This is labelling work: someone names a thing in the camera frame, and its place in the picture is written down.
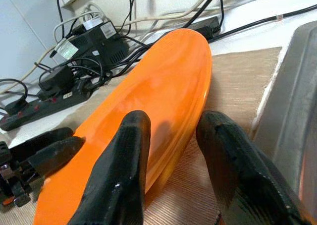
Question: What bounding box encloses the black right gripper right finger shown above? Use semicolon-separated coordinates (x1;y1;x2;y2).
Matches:
195;111;317;225

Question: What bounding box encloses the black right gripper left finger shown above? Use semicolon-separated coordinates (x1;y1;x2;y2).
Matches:
67;110;152;225

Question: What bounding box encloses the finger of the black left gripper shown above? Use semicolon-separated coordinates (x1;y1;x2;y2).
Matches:
9;126;75;157
27;135;86;176

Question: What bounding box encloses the orange plastic plate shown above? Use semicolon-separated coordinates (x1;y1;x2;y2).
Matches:
33;28;213;225

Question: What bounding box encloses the black power strip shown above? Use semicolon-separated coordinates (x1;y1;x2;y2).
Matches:
0;85;94;132

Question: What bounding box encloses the black plug adapter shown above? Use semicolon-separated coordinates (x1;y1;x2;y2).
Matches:
39;65;75;92

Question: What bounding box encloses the beige woven placemat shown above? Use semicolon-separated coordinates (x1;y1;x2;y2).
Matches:
0;46;283;225

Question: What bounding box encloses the stainless steel sink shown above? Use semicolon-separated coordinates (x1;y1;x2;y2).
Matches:
252;20;317;217

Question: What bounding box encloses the black power supply box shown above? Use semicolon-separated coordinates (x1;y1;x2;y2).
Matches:
66;18;130;67

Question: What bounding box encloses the black power adapter brick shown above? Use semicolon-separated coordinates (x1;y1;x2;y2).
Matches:
190;15;221;39

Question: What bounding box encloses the black cable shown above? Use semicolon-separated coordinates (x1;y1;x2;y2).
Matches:
207;3;317;43
116;0;136;35
128;0;224;62

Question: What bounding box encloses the white cable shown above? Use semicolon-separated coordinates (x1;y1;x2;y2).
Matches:
120;0;219;28

